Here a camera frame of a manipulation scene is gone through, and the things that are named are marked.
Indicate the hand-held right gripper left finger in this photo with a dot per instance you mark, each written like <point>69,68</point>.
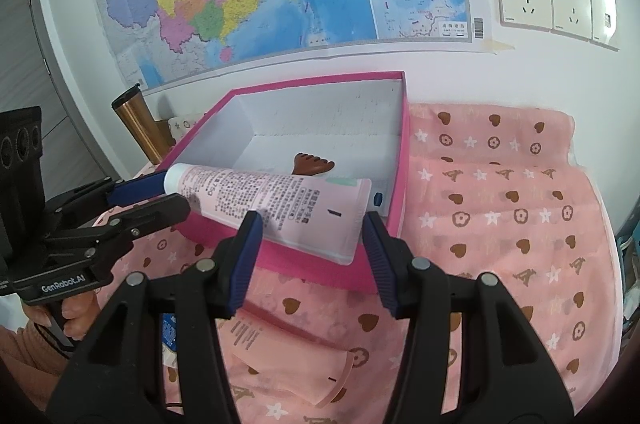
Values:
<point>247,254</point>

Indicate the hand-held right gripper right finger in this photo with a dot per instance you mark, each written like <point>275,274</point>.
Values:
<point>377,259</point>

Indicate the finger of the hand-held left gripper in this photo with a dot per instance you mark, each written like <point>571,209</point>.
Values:
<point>140,189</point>
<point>150,214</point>

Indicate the light pink cream tube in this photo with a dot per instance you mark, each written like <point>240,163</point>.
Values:
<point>280,204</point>

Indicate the white blue medicine box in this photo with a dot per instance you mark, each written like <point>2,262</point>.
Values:
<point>169,334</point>

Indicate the pink cardboard box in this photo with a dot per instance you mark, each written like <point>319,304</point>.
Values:
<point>325,124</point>

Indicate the person's left forearm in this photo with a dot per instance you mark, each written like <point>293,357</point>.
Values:
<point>25,369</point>

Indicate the person's left hand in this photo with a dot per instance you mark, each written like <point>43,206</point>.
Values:
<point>82,311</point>

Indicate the small blue capped item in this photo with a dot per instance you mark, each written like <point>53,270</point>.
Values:
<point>378,199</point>

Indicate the gold metal tumbler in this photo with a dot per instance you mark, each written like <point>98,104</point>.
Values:
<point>140,124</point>

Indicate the cream printed cloth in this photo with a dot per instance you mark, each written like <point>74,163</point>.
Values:
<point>185,123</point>

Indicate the salmon pink tube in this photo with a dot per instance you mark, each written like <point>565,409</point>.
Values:
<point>295,354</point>

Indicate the pink printed cloth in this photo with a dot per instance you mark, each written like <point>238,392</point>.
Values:
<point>500,229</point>

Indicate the grey door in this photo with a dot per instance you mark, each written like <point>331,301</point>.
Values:
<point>30,44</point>

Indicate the narrow white wall plate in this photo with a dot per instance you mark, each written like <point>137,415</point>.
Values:
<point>605,19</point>

